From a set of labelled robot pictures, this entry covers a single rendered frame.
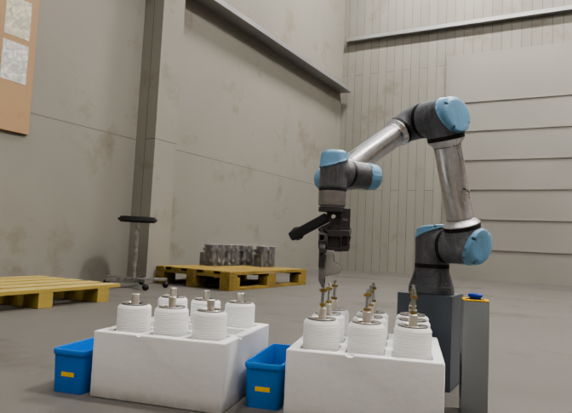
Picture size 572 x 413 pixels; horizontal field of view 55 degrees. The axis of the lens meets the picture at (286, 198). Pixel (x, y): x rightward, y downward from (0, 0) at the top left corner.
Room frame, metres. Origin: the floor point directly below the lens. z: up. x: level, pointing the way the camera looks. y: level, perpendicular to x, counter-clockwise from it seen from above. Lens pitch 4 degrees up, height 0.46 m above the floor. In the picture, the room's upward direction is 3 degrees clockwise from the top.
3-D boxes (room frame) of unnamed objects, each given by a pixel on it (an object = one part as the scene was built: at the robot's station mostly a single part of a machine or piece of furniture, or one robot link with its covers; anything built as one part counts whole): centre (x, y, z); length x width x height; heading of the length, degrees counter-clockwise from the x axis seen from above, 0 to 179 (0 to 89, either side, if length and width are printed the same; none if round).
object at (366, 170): (1.55, -0.20, 0.65); 0.11 x 0.11 x 0.08; 34
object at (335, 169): (1.48, -0.13, 0.65); 0.09 x 0.08 x 0.11; 124
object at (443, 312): (1.89, -0.51, 0.15); 0.18 x 0.18 x 0.30; 61
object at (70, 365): (1.71, 0.55, 0.06); 0.30 x 0.11 x 0.12; 164
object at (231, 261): (5.48, 0.47, 0.19); 1.35 x 0.94 x 0.38; 151
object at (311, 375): (1.57, -0.25, 0.09); 0.39 x 0.39 x 0.18; 77
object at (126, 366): (1.69, 0.28, 0.09); 0.39 x 0.39 x 0.18; 74
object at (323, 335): (1.48, -0.11, 0.16); 0.10 x 0.10 x 0.18
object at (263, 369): (1.65, 0.00, 0.06); 0.30 x 0.11 x 0.12; 166
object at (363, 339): (1.45, -0.23, 0.16); 0.10 x 0.10 x 0.18
